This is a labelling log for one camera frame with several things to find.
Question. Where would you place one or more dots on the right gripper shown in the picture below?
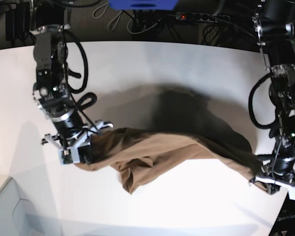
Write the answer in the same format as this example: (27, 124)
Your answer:
(76, 137)

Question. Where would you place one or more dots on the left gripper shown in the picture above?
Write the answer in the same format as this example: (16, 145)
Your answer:
(272, 181)

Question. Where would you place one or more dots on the brown t-shirt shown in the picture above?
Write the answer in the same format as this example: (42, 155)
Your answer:
(141, 156)

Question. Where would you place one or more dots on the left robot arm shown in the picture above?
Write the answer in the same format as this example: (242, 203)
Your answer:
(274, 23)

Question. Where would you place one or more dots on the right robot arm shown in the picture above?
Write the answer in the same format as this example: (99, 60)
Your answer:
(56, 84)

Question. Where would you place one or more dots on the white bin at corner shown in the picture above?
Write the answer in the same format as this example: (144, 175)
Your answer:
(17, 215)

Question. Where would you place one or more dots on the black equipment box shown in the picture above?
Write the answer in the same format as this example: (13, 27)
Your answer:
(17, 22)

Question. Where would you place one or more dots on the blue box overhead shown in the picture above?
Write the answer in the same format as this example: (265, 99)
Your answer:
(143, 4)

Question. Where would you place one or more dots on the black power strip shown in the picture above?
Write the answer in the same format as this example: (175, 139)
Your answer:
(195, 17)

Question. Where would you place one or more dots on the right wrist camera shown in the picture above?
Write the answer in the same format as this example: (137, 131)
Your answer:
(69, 156)

